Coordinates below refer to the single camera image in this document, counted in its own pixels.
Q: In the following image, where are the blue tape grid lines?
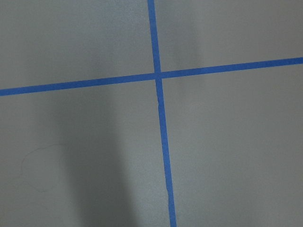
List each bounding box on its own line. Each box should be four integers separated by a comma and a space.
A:
0, 0, 303, 227

